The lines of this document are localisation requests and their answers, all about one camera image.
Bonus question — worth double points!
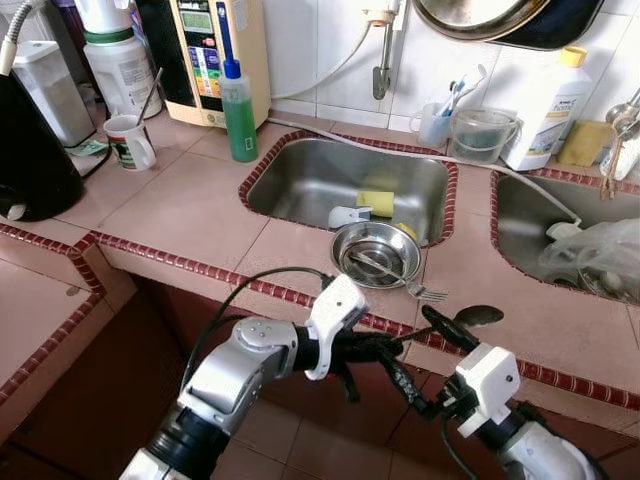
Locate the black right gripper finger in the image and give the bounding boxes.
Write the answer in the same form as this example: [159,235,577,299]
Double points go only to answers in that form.
[421,305,479,353]
[378,348,441,415]

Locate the steel spoon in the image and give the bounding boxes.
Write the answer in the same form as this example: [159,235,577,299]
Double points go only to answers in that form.
[425,304,506,336]

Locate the round steel bowl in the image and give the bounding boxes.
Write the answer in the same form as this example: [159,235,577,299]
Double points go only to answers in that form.
[331,222,423,291]

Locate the chrome kitchen faucet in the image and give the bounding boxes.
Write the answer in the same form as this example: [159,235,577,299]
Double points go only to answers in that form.
[600,90,640,201]

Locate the steel fork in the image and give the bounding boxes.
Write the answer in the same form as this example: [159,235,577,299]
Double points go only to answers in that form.
[347,250,450,304]

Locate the steel sink basin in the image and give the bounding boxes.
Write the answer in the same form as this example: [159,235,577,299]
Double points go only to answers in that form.
[490,170,640,306]
[240,135,458,248]

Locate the bright yellow sponge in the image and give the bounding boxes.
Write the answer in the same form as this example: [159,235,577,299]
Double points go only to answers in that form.
[357,190,397,219]

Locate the clear plastic bag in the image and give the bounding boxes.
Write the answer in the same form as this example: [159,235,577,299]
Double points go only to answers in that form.
[538,218,640,301]

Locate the clear toothbrush cup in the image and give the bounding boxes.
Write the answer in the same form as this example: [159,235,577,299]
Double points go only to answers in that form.
[412,102,456,149]

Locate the mustard yellow sponge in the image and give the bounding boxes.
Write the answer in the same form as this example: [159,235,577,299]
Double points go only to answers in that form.
[557,121,613,167]

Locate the blue white toothbrush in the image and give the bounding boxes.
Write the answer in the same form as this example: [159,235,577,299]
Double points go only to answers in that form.
[440,65,489,119]

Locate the white yellow-capped detergent bottle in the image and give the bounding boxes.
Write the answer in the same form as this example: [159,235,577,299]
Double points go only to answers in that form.
[503,46,593,172]

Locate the green dish soap bottle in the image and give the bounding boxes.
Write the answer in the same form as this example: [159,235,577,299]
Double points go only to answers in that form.
[215,0,260,164]

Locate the beige water ioniser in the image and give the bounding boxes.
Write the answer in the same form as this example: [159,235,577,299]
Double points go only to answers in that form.
[135,0,271,129]

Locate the hanging steel pan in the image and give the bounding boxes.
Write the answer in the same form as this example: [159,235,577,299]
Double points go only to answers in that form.
[412,0,553,43]

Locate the beige valve knob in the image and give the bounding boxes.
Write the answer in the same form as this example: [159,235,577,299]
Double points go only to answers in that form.
[362,0,403,28]

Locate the hanging black pan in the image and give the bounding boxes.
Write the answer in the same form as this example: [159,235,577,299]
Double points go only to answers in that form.
[500,0,607,51]

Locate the black kettle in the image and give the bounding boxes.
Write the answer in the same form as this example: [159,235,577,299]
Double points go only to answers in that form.
[0,70,86,223]

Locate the clear storage container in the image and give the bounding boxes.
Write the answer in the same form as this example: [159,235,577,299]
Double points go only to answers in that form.
[12,40,96,147]

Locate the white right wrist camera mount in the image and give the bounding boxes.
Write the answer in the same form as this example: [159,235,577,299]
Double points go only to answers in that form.
[455,345,521,439]

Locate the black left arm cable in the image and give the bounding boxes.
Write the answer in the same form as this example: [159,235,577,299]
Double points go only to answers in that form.
[185,267,331,386]

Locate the chrome wall tap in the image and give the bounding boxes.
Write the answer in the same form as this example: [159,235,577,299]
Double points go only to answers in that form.
[372,20,396,101]

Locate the white valve hose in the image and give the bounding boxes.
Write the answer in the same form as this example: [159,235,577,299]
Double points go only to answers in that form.
[270,20,376,101]

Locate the grey corrugated hose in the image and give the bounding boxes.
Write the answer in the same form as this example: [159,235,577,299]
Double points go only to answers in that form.
[0,0,46,76]

